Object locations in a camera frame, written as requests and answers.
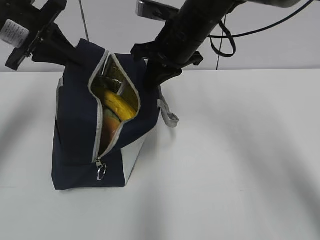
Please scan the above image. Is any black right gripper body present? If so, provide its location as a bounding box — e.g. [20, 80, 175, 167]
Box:
[130, 34, 203, 69]

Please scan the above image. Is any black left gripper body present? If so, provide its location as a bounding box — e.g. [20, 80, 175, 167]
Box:
[0, 9, 54, 71]

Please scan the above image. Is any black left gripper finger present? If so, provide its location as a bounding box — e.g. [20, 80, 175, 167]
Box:
[29, 0, 68, 27]
[32, 23, 84, 66]

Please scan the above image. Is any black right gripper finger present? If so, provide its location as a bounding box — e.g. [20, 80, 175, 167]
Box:
[144, 60, 183, 91]

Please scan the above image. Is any yellow banana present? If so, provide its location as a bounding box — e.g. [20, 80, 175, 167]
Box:
[103, 90, 137, 122]

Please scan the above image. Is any green lid glass container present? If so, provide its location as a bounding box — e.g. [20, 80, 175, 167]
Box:
[90, 76, 122, 122]

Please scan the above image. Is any brown bread loaf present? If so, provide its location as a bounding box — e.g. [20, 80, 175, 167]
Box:
[99, 115, 121, 154]

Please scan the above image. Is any navy blue lunch bag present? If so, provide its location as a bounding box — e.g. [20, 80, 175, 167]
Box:
[51, 39, 179, 190]

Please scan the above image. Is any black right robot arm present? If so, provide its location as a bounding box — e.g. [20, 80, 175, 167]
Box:
[130, 0, 244, 90]

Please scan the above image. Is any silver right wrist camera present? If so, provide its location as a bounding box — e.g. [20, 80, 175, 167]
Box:
[135, 0, 180, 22]

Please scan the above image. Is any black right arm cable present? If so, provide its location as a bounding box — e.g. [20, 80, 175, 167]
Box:
[208, 0, 315, 57]

